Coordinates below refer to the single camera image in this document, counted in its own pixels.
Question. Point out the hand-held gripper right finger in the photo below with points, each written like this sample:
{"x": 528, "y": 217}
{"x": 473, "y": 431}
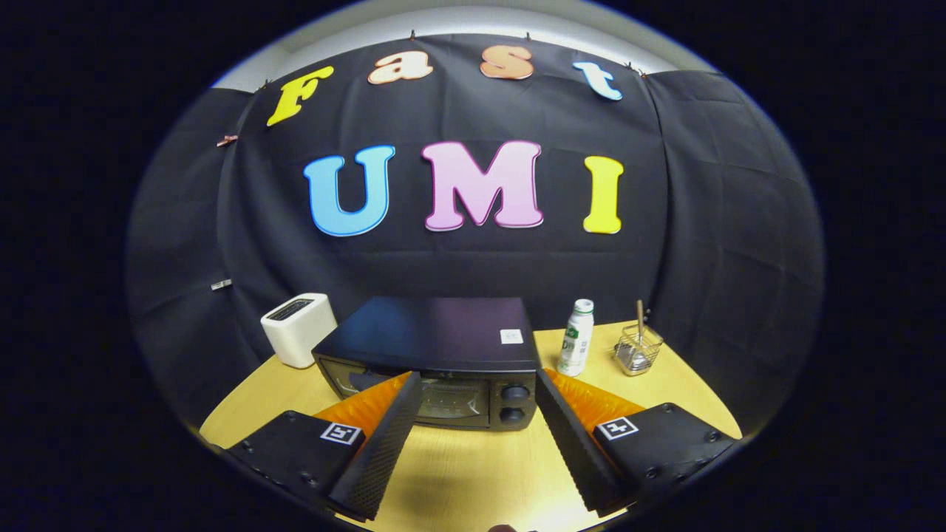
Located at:
{"x": 576, "y": 451}

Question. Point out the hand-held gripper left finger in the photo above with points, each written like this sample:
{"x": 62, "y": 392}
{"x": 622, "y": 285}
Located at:
{"x": 384, "y": 451}

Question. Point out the black toaster oven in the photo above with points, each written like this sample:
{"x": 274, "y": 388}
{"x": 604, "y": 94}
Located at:
{"x": 429, "y": 329}

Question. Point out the white bread toaster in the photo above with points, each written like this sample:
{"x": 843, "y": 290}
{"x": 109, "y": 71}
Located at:
{"x": 295, "y": 340}

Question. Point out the white green-label bottle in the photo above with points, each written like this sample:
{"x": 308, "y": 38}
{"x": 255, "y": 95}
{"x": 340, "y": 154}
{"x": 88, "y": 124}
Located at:
{"x": 576, "y": 340}

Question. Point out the wooden stick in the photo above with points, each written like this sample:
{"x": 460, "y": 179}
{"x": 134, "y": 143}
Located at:
{"x": 640, "y": 314}

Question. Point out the pink clothespin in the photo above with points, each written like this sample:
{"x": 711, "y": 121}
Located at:
{"x": 227, "y": 140}

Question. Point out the black backdrop cloth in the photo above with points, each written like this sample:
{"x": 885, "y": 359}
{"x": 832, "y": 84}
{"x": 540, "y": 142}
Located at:
{"x": 480, "y": 111}

